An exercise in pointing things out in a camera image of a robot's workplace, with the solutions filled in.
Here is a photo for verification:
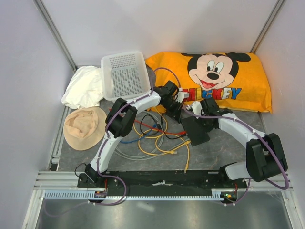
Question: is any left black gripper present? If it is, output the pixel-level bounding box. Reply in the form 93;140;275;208
162;99;184;124

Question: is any yellow ethernet cable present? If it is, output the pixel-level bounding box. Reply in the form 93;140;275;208
132;107;191;173
138;135;193;156

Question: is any black network switch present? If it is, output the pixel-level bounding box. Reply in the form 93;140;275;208
181;116;210;146

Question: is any red ethernet cable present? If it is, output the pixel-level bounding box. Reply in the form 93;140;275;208
132;119;188;135

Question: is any blue ethernet cable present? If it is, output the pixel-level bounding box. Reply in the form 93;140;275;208
120;124;160;145

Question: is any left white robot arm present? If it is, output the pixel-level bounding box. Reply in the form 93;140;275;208
85;81;189;187

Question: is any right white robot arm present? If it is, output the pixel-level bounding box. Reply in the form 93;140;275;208
191;98;288;188

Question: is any orange Mickey pillow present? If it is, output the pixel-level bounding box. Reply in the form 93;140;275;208
145;52;272;113

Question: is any white plastic basket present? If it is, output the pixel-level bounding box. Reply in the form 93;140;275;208
101;51;151;101

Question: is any white cloth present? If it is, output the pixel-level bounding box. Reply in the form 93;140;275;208
61;66;104;109

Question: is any beige hat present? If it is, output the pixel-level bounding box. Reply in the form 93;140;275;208
63;107;107;151

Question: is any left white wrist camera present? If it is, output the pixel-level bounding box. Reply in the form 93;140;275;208
175;91;189;103

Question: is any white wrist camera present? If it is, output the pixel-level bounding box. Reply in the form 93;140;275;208
186;101;202;116
175;91;189;103

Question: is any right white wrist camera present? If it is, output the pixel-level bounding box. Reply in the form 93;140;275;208
186;101;202;116

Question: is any black cable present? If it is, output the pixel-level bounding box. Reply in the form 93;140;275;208
140;114;191;141

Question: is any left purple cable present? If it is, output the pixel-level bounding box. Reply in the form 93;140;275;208
44;67;183;217

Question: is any purple cable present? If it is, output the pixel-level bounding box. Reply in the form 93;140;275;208
44;67;183;217
182;106;290;208

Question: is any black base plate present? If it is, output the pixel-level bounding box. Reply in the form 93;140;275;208
77;170;246;197

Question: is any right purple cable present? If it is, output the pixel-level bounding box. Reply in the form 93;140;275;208
182;106;290;208

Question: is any right aluminium frame post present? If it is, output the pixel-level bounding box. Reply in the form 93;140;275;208
250;0;286;54

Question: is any aluminium frame post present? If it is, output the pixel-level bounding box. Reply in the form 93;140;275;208
33;0;78;72
250;0;286;54

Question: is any aluminium rail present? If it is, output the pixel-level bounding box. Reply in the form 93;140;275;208
34;171;281;191

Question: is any slotted cable duct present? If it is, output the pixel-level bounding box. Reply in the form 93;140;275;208
44;190;233;201

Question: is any left aluminium frame post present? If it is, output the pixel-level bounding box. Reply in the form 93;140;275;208
33;0;78;72

